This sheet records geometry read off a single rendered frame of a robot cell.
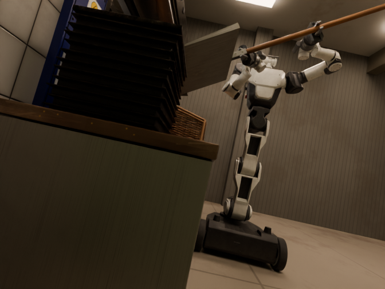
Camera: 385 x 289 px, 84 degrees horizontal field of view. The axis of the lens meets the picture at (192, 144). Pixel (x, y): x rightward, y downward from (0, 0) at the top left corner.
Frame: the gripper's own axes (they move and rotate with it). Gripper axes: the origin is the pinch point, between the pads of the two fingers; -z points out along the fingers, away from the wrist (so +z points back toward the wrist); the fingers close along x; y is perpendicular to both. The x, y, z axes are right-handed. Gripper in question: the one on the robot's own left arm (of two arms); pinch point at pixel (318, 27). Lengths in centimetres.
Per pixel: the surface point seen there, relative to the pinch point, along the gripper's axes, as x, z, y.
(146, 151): 48, -87, 84
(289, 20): -144, 256, -103
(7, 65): 15, -83, 114
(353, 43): -78, 300, -210
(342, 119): 48, 319, -153
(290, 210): 175, 292, -1
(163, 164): 52, -87, 82
